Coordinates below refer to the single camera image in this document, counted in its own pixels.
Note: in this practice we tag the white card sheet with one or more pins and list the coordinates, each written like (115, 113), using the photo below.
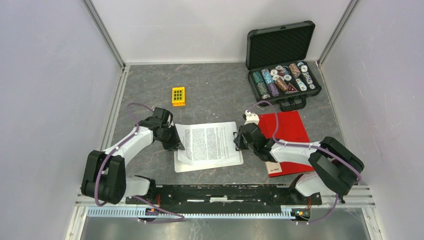
(198, 165)

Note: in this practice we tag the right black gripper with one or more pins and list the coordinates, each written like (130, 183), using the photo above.
(238, 140)

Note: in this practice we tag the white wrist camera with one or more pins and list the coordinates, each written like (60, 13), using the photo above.
(169, 121)
(251, 117)

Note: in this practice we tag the red folder with black inside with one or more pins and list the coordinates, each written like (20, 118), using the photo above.
(291, 128)

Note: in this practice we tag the yellow green toy block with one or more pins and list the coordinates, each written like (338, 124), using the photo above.
(178, 96)

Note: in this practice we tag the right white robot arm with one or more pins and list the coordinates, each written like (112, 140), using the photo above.
(335, 168)

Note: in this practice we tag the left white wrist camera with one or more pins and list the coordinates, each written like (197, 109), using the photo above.
(169, 121)

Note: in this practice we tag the black poker chip case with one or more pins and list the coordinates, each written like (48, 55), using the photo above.
(277, 70)

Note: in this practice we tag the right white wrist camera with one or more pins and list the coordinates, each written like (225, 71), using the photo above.
(251, 117)

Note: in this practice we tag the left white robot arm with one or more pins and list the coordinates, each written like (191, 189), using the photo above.
(105, 176)

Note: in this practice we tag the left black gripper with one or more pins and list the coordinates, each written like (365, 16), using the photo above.
(176, 144)

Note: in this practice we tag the printed paper sheet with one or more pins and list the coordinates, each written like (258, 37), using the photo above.
(207, 142)

